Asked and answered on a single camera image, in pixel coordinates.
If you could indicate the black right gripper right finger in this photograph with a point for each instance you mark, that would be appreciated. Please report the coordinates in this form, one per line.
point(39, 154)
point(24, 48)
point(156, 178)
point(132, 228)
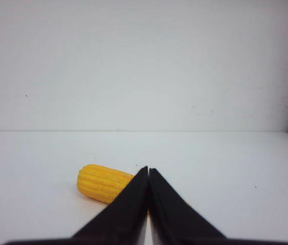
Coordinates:
point(172, 216)

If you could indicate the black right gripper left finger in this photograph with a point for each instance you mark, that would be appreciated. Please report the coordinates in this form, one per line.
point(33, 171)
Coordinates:
point(125, 216)

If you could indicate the yellow corn cob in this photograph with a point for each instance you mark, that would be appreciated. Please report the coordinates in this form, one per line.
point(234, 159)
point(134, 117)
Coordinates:
point(101, 183)

